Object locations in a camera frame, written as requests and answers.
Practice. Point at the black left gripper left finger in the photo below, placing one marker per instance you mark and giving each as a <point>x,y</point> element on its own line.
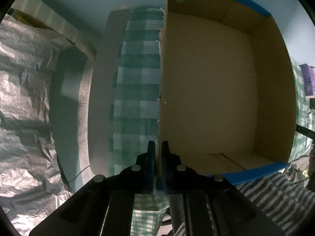
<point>139,178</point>

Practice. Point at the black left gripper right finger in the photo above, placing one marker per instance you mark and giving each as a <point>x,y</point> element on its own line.
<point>169,169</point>

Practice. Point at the blue-edged cardboard box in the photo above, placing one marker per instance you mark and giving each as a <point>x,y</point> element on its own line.
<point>227,92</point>

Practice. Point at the green checkered tablecloth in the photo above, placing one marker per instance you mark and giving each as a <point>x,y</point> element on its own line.
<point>134,113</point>

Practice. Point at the grey crinkled woven sack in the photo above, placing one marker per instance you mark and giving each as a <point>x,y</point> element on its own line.
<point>31,182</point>

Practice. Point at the grey striped towel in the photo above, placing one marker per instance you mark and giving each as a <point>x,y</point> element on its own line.
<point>220,205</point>

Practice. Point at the purple product box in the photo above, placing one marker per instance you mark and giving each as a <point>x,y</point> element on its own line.
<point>309,79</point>

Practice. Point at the striped beige cushion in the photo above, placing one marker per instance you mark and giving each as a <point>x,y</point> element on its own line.
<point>41,12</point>

